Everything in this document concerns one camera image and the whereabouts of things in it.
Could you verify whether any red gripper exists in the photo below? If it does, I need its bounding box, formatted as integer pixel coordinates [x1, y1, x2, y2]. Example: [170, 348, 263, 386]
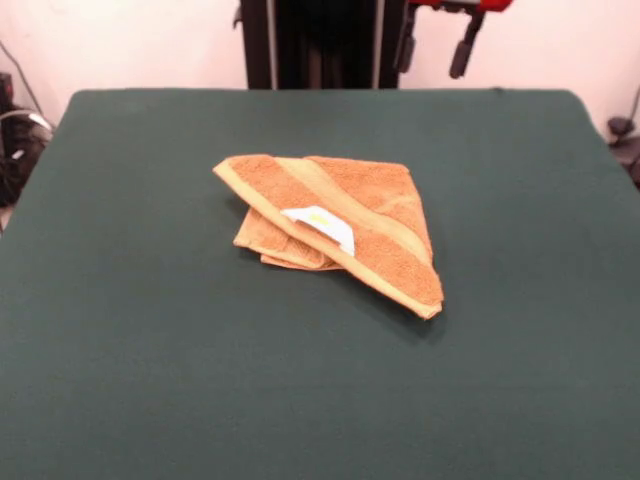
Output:
[395, 0, 516, 80]

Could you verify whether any orange terry towel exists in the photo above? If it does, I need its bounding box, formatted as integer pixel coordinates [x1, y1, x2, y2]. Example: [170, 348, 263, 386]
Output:
[212, 153, 445, 321]

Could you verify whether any dark green table cloth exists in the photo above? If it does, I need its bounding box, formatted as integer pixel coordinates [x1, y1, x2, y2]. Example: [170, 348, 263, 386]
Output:
[0, 88, 640, 480]

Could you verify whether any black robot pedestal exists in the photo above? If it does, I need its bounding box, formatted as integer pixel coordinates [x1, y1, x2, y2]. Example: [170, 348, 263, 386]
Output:
[233, 0, 407, 90]

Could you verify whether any white cable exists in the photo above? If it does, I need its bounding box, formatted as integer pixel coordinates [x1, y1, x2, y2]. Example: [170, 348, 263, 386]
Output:
[0, 107, 55, 134]

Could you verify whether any black cable bundle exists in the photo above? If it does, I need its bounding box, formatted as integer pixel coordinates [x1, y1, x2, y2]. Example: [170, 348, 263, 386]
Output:
[0, 103, 55, 209]

